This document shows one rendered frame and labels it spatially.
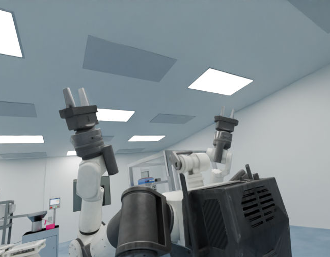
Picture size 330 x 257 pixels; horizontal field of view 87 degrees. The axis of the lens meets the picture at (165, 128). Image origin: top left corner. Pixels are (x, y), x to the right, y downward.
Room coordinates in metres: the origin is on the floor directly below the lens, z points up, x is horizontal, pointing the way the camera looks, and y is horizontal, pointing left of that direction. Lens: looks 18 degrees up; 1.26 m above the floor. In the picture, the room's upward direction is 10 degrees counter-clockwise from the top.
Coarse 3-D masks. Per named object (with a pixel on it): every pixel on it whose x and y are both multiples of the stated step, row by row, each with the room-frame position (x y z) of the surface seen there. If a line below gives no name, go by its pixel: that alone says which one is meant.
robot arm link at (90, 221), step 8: (88, 208) 0.59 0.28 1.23; (96, 208) 0.60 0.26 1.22; (80, 216) 0.61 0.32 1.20; (88, 216) 0.60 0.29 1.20; (96, 216) 0.61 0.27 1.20; (80, 224) 0.61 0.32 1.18; (88, 224) 0.61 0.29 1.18; (96, 224) 0.62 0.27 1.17; (104, 224) 0.69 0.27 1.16; (80, 232) 0.62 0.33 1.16; (88, 232) 0.62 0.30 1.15; (96, 232) 0.64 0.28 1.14; (88, 240) 0.61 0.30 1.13
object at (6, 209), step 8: (8, 200) 4.14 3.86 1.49; (0, 208) 4.13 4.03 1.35; (8, 208) 4.17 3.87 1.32; (0, 216) 4.14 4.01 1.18; (8, 216) 4.47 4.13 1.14; (16, 216) 4.39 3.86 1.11; (24, 216) 4.45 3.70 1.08; (0, 224) 4.23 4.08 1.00; (8, 224) 4.24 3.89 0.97; (8, 232) 4.60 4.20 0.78; (8, 240) 4.61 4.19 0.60
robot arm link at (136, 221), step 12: (132, 204) 0.44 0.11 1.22; (144, 204) 0.45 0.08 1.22; (120, 216) 0.46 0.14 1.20; (132, 216) 0.43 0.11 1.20; (144, 216) 0.43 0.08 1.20; (156, 216) 0.47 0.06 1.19; (108, 228) 0.50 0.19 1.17; (120, 228) 0.43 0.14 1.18; (132, 228) 0.41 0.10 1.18; (144, 228) 0.42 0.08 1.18; (156, 228) 0.45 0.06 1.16; (108, 240) 0.50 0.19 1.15; (120, 240) 0.42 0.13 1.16; (132, 240) 0.40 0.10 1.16; (144, 240) 0.41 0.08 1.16; (156, 240) 0.43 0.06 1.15
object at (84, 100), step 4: (80, 88) 0.48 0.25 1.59; (80, 92) 0.49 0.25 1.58; (84, 92) 0.48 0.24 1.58; (80, 96) 0.49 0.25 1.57; (84, 96) 0.49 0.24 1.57; (80, 100) 0.50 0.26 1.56; (84, 100) 0.49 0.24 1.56; (88, 100) 0.50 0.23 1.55; (84, 104) 0.50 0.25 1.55; (88, 104) 0.50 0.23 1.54
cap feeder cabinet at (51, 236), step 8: (32, 232) 4.03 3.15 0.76; (40, 232) 3.91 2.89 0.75; (48, 232) 3.99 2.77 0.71; (56, 232) 4.06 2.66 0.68; (24, 240) 3.78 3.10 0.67; (32, 240) 3.84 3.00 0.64; (48, 240) 3.99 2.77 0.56; (56, 240) 4.06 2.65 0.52; (48, 248) 3.99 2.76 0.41; (56, 248) 4.07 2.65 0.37; (48, 256) 3.99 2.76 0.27; (56, 256) 4.07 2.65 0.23
